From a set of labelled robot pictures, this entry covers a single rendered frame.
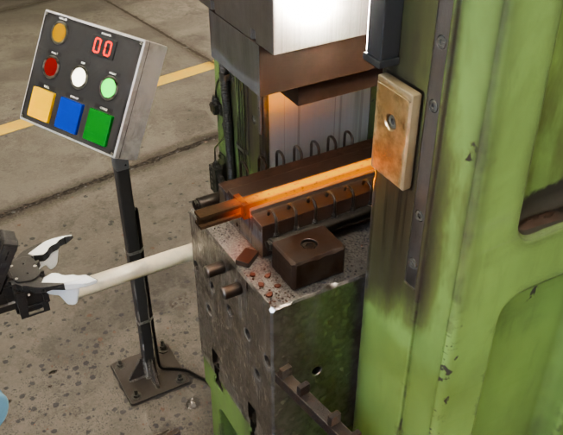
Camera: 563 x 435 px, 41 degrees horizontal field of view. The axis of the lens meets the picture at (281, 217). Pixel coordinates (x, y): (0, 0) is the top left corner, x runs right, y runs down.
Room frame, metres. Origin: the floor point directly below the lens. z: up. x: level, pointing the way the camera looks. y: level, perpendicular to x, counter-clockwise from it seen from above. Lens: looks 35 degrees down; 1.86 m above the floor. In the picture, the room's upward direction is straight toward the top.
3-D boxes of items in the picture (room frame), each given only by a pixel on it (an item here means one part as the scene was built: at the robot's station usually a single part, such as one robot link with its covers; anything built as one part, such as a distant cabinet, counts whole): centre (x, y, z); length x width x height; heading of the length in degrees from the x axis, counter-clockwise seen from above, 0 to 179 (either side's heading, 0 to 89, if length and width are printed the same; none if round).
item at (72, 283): (1.02, 0.37, 0.98); 0.09 x 0.03 x 0.06; 83
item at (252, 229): (1.38, -0.10, 0.96); 0.42 x 0.20 x 0.09; 119
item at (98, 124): (1.57, 0.43, 1.01); 0.07 x 0.05 x 0.07; 54
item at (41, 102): (1.68, 0.59, 1.01); 0.07 x 0.05 x 0.07; 54
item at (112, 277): (1.54, 0.33, 0.62); 0.44 x 0.05 x 0.05; 119
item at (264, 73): (1.38, -0.10, 1.32); 0.42 x 0.20 x 0.10; 119
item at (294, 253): (1.15, -0.05, 0.95); 0.12 x 0.08 x 0.06; 119
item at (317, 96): (1.38, -0.14, 1.24); 0.30 x 0.07 x 0.06; 119
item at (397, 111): (1.07, -0.18, 1.27); 0.09 x 0.02 x 0.17; 29
